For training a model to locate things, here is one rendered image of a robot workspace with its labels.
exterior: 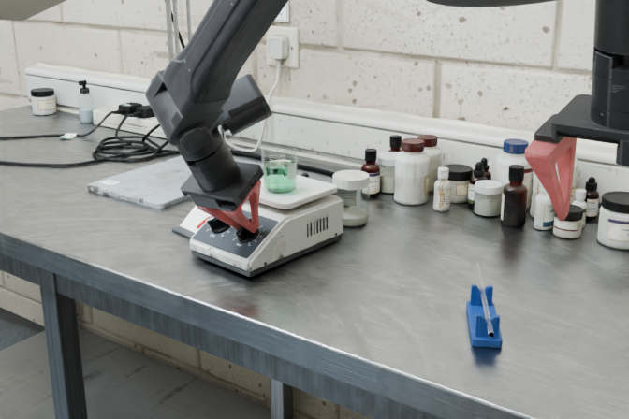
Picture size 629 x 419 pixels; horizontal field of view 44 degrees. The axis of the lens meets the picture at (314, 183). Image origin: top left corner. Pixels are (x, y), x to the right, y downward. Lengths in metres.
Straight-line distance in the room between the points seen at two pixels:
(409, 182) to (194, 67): 0.61
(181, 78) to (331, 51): 0.80
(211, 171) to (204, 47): 0.23
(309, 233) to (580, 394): 0.46
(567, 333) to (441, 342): 0.15
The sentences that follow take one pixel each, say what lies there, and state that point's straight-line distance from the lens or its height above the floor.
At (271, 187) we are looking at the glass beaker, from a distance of 1.13.
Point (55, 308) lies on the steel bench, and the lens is 1.35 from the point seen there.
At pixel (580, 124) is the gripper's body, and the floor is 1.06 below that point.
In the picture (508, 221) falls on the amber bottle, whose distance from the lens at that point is 1.29.
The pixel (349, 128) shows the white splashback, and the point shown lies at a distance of 1.59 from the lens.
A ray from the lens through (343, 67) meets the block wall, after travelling 1.63.
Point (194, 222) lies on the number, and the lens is 1.26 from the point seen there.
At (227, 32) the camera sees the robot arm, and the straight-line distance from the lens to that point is 0.80.
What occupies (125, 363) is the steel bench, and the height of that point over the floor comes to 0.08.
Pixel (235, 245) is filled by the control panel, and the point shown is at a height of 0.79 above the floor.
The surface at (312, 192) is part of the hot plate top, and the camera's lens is 1.15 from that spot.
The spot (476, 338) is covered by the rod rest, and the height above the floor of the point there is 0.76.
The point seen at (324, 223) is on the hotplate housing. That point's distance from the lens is 1.16.
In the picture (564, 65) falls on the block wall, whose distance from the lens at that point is 1.42.
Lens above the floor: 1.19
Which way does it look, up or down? 17 degrees down
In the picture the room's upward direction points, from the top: straight up
